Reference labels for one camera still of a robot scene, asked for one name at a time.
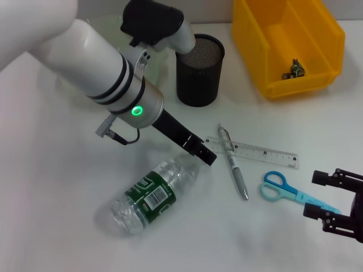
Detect clear green-label water bottle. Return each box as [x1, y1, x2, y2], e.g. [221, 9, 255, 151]
[110, 154, 212, 236]

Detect left arm grey cable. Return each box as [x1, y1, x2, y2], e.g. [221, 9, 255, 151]
[95, 113, 141, 145]

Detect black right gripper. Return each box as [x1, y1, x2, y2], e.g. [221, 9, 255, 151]
[302, 168, 363, 244]

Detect yellow plastic bin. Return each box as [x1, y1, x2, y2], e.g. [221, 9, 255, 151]
[231, 0, 346, 100]

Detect translucent green fruit plate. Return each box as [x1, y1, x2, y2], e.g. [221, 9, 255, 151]
[38, 15, 170, 101]

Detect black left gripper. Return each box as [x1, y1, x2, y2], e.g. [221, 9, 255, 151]
[151, 110, 218, 167]

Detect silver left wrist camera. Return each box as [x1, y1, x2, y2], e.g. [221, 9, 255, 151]
[120, 0, 196, 77]

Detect clear plastic ruler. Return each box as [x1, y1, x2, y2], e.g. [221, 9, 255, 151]
[205, 135, 300, 170]

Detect blue scissors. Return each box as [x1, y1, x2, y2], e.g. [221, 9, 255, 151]
[259, 171, 343, 215]

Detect black mesh pen holder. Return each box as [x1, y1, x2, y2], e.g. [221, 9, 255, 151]
[175, 33, 226, 108]

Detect grey ballpoint pen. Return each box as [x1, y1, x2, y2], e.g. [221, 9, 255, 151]
[217, 123, 250, 201]

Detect green plastic wrapper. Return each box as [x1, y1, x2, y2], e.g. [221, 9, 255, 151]
[281, 58, 306, 80]

